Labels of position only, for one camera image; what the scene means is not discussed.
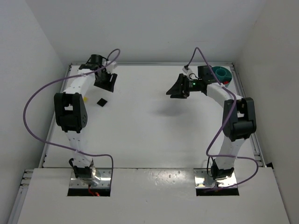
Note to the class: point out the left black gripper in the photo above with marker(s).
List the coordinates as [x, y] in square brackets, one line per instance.
[104, 78]

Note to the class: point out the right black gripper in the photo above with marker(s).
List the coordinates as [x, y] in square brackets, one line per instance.
[183, 85]

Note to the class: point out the black lego plate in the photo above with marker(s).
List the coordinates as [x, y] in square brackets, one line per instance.
[102, 102]

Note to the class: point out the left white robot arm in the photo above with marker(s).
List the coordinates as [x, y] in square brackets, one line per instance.
[71, 114]

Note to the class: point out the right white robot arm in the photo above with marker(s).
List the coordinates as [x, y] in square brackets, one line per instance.
[238, 120]

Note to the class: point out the teal divided round container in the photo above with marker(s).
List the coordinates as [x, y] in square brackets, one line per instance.
[223, 74]

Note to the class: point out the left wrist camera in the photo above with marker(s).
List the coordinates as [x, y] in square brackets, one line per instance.
[110, 66]

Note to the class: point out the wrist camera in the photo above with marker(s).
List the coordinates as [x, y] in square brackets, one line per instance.
[187, 70]
[110, 66]

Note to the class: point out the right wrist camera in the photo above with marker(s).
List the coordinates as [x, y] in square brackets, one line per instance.
[187, 70]

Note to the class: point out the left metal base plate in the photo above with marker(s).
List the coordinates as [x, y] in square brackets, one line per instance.
[100, 181]

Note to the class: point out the metal base plate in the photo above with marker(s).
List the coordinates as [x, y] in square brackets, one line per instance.
[100, 181]
[203, 180]

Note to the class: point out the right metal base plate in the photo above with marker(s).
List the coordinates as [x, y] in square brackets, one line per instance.
[203, 180]

